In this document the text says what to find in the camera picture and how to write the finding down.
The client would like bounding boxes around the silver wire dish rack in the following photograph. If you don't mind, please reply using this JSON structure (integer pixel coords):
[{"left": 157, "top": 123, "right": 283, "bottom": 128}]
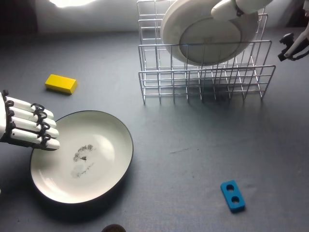
[{"left": 136, "top": 0, "right": 277, "bottom": 105}]

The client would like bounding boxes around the brown round disc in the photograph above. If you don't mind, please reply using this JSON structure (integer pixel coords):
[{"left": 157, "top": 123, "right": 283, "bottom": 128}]
[{"left": 101, "top": 224, "right": 126, "bottom": 232}]

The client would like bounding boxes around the white plate with black outside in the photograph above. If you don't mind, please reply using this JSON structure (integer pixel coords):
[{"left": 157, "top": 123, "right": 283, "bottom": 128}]
[{"left": 29, "top": 110, "right": 135, "bottom": 211}]

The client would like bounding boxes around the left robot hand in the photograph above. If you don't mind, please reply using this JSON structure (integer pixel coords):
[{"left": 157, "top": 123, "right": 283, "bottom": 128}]
[{"left": 0, "top": 89, "right": 60, "bottom": 152}]

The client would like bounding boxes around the blue block with two holes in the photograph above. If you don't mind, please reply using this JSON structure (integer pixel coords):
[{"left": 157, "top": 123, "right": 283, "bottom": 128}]
[{"left": 220, "top": 180, "right": 246, "bottom": 214}]

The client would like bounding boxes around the yellow rectangular block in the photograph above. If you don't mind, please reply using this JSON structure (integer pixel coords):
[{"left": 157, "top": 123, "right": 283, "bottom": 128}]
[{"left": 44, "top": 74, "right": 78, "bottom": 95}]

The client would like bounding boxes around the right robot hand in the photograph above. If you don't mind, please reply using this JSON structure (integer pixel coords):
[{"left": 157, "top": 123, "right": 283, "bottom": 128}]
[{"left": 211, "top": 0, "right": 273, "bottom": 20}]

